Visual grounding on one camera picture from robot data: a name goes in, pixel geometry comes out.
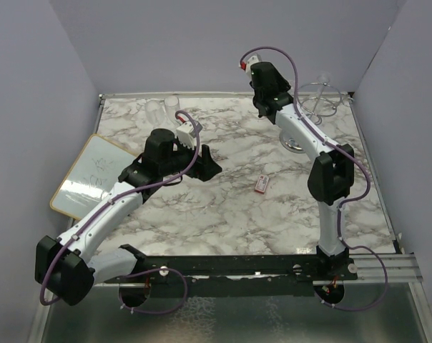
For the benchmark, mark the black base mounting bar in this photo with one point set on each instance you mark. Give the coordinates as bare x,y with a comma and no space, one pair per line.
239,275

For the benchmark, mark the clear wine glass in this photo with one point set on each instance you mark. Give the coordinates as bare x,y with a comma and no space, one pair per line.
172,105
324,80
154,112

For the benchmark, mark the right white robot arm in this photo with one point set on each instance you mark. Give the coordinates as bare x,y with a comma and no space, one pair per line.
332,172

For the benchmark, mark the chrome wine glass rack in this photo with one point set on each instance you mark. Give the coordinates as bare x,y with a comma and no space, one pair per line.
316,103

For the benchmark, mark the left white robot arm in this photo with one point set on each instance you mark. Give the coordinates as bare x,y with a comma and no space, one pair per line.
66,266

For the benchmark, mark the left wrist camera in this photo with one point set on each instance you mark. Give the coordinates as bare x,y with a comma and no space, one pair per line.
186,134

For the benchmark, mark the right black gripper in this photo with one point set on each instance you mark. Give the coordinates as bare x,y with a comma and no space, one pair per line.
282,84

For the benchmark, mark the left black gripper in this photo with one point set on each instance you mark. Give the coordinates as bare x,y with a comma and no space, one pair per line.
204,167

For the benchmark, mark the small red white box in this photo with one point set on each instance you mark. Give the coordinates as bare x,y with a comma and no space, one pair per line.
261,184

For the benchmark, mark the yellow framed whiteboard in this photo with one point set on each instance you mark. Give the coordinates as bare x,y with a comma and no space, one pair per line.
91,177

